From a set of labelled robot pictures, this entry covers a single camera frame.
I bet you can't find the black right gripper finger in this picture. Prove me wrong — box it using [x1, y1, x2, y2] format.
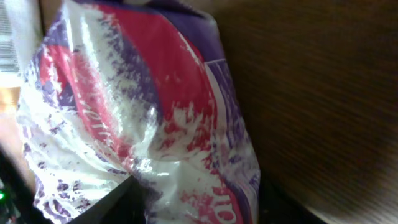
[68, 176, 146, 224]

